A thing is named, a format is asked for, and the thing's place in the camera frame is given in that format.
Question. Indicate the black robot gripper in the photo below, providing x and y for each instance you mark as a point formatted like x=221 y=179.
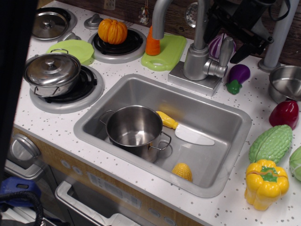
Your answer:
x=242 y=20

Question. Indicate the silver faucet lever handle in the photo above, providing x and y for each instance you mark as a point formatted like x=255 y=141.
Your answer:
x=219 y=68

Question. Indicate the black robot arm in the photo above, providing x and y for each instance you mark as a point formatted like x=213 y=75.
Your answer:
x=242 y=20

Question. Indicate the purple toy onion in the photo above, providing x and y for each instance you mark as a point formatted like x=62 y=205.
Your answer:
x=215 y=46

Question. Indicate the purple toy eggplant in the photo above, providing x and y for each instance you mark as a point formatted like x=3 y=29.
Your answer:
x=236 y=77

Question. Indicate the clear crystal knob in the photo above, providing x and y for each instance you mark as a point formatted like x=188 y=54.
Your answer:
x=191 y=14

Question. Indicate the silver toy faucet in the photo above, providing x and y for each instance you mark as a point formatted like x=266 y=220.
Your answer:
x=189 y=74

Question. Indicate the green cutting board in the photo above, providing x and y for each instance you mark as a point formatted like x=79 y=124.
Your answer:
x=172 y=47

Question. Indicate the grey support pole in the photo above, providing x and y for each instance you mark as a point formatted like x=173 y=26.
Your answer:
x=271 y=60

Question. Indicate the steel pot at right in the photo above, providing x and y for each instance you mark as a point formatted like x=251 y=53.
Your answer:
x=285 y=83

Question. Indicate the orange toy carrot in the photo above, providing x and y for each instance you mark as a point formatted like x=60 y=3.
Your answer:
x=152 y=45

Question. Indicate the red toy pepper half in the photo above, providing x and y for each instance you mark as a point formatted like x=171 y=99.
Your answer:
x=285 y=113

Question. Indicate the back right stove burner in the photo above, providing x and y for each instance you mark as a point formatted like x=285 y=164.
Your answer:
x=130 y=50

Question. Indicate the stove burner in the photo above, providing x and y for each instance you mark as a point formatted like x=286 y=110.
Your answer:
x=130 y=50
x=86 y=92
x=68 y=23

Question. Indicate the green toy bitter gourd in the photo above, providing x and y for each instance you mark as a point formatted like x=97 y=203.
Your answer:
x=272 y=144

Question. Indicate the orange toy pumpkin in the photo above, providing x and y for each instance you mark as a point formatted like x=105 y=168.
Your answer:
x=112 y=31

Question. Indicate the steel pot in sink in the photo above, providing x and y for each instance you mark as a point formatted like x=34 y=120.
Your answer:
x=136 y=129

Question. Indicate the green toy cabbage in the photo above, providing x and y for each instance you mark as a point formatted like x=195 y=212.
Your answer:
x=295 y=163

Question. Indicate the grey stove knob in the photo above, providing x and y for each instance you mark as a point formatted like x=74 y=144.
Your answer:
x=93 y=22
x=69 y=36

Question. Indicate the yellow toy corn piece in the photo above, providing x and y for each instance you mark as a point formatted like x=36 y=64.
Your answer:
x=183 y=170

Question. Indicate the green toy plate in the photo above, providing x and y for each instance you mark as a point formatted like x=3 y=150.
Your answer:
x=80 y=49

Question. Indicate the yellow toy bell pepper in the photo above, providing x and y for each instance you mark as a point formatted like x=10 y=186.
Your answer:
x=265 y=184

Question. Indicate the front stove burner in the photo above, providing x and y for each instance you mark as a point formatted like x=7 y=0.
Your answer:
x=86 y=92

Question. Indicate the back left stove burner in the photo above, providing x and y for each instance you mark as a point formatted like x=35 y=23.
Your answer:
x=68 y=23

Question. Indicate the lidded steel pot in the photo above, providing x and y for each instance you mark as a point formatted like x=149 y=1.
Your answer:
x=52 y=74

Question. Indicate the steel lid on burner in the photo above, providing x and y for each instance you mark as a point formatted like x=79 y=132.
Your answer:
x=48 y=23

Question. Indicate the silver oven knob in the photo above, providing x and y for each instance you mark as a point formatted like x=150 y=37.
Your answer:
x=23 y=149

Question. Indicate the blue clamp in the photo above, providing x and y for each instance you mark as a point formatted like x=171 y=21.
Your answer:
x=19 y=192

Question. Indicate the yellow handled toy knife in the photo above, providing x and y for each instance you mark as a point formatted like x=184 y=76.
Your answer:
x=185 y=133

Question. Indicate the dark foreground post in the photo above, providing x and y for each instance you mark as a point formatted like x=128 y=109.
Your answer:
x=16 y=21

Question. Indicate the oven door handle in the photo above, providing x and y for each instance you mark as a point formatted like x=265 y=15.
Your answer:
x=89 y=208

